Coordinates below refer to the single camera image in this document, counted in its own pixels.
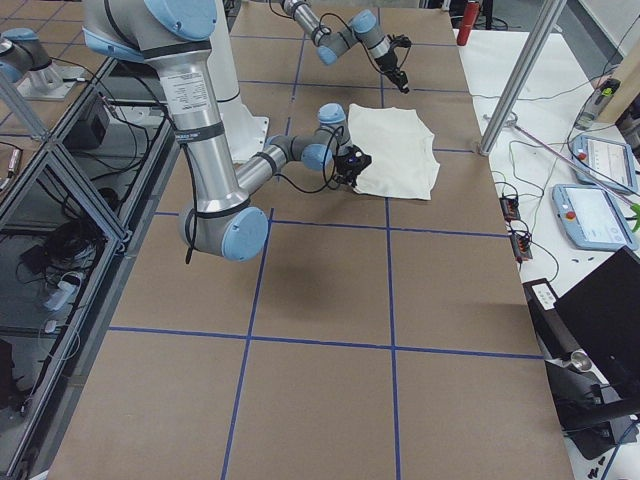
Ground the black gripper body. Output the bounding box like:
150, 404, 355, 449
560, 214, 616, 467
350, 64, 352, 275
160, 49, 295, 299
374, 49, 401, 75
333, 145, 372, 181

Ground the cream long-sleeve cat shirt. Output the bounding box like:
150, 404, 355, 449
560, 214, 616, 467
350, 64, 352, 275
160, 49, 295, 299
348, 103, 440, 201

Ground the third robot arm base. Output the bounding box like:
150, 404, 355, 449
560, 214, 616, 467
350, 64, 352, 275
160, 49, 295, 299
1, 27, 84, 101

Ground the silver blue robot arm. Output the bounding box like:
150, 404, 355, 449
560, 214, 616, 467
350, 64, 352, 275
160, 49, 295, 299
83, 1, 371, 262
278, 0, 412, 94

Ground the red cylinder bottle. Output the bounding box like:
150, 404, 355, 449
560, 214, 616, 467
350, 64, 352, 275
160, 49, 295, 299
456, 0, 480, 46

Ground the brown paper table cover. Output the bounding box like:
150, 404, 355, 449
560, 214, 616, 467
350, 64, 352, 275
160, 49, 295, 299
49, 3, 572, 479

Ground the small circuit board far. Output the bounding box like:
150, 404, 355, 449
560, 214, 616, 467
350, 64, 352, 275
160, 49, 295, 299
499, 195, 521, 222

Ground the small circuit board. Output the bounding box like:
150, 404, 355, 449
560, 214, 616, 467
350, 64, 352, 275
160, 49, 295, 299
499, 195, 521, 222
509, 230, 533, 264

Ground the small circuit board near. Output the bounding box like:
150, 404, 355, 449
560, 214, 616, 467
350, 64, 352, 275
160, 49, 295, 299
509, 230, 533, 264

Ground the far blue teach pendant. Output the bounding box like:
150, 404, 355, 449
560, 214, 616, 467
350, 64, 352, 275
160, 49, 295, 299
570, 134, 639, 195

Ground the blue teach pendant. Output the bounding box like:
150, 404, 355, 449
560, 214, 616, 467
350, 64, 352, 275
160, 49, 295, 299
551, 184, 639, 252
570, 134, 639, 195

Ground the near blue teach pendant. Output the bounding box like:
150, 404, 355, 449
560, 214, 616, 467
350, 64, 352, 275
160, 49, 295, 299
551, 184, 639, 252

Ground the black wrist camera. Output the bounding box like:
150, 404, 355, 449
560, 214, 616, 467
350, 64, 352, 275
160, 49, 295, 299
388, 34, 412, 51

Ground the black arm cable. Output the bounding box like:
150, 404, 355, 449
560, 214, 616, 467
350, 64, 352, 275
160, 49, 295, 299
267, 0, 401, 76
274, 127, 351, 194

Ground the aluminium frame post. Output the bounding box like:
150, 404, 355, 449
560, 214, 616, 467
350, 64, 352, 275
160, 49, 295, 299
478, 0, 567, 156

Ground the aluminium frame equipment rack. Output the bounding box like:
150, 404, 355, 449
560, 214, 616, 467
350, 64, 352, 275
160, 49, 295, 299
1, 60, 177, 479

